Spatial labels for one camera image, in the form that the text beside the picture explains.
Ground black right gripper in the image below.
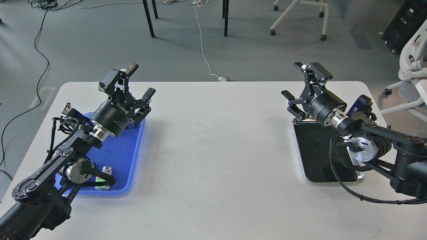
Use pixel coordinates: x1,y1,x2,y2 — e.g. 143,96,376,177
281,61,347,127

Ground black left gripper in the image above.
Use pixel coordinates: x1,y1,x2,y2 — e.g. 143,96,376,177
90,63,156,137

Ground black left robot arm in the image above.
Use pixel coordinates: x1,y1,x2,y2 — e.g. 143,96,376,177
1,63,155,240

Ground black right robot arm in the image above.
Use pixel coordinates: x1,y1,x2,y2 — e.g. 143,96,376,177
282,61,426,205

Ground green white connector part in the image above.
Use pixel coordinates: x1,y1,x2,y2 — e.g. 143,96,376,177
95,166,112,190

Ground silver metal tray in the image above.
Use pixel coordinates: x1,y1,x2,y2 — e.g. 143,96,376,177
292,118,365,184

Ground white chair base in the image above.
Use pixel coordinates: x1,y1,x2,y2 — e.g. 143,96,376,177
270,0,330,41

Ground blue plastic tray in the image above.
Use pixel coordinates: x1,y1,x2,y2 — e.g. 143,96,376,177
54,112,146,196

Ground black table legs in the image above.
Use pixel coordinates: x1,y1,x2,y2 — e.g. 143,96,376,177
142,0,230,38

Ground white office chair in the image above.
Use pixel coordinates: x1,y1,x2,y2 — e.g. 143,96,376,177
380,21,427,121

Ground black cabinet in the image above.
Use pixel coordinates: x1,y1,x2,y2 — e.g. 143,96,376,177
382,0,427,54

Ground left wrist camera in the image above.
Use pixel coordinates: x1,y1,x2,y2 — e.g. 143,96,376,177
59,102,94,135

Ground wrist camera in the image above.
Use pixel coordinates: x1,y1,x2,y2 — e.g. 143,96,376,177
346,94,377,121
59,102,94,135

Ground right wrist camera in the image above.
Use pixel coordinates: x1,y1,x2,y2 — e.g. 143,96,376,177
346,94,377,121

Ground white floor cable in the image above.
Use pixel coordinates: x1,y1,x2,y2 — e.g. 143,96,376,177
163,0,227,82

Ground black floor cable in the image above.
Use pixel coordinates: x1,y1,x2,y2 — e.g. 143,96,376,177
0,0,77,180

